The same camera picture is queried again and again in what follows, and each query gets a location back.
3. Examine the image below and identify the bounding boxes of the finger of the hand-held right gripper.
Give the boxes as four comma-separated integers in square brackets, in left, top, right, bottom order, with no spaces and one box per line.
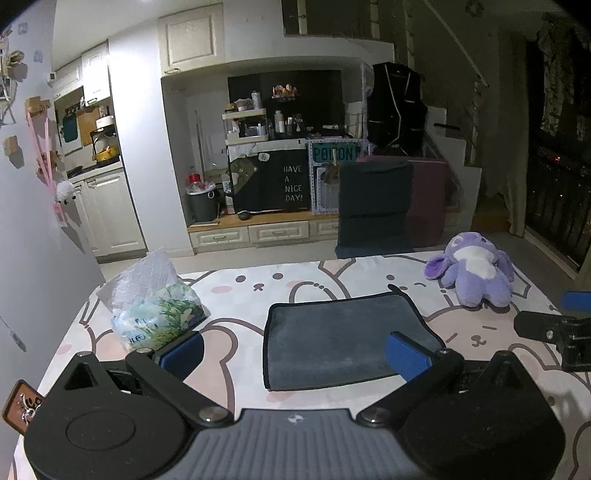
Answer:
[513,311,591,373]
[562,290,591,316]

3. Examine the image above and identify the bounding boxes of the white countertop shelf rack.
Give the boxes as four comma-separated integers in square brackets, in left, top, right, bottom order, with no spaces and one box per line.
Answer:
[222,108,269,144]

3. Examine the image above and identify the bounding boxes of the white kitchen base cabinet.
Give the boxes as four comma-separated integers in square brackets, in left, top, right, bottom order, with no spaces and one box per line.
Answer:
[69,168,147,258]

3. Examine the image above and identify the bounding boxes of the pink lanyard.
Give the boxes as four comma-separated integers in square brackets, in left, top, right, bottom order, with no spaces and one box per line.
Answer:
[25,110,71,227]

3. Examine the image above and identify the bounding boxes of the plastic bag of tissue packs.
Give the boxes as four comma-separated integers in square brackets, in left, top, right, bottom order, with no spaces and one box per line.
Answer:
[96,248,209,354]

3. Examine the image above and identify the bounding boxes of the teal sign plate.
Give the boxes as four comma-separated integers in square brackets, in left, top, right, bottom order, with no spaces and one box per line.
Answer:
[308,143,360,164]

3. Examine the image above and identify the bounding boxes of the white drawer unit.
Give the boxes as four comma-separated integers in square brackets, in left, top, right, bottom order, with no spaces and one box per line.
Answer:
[188,218,341,253]

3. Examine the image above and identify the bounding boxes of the purple plush toy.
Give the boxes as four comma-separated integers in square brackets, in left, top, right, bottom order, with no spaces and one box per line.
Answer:
[424,231,516,309]

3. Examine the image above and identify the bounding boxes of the black printed cabinet curtain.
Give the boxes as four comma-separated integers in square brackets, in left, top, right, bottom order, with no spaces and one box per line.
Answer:
[228,147,311,216]

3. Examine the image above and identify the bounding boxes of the dark folding floor chair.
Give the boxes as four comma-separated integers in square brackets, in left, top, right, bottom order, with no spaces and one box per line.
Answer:
[335,161,415,260]

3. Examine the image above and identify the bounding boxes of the rabbit print blanket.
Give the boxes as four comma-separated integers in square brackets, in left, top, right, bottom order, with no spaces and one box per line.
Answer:
[9,249,591,480]

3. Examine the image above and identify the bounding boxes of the white upper cabinet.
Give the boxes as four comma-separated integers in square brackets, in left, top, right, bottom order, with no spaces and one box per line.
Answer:
[158,4,225,73]

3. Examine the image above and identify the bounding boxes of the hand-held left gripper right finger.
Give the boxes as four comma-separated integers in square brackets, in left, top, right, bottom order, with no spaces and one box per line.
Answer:
[356,331,535,427]

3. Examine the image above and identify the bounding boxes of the orange tag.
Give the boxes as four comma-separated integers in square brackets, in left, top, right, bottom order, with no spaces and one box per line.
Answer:
[2,379,45,435]

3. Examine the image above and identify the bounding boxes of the grey towel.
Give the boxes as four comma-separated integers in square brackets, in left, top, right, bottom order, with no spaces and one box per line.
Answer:
[262,284,447,393]

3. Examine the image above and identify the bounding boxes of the floral window curtain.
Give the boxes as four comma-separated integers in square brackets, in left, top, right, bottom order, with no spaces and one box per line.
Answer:
[537,13,583,140]

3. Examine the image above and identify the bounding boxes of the dark trash bin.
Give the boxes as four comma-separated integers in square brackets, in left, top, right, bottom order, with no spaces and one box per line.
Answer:
[186,174,221,223]

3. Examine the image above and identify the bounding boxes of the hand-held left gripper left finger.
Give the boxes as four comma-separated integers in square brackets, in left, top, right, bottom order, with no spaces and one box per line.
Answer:
[50,331,235,428]

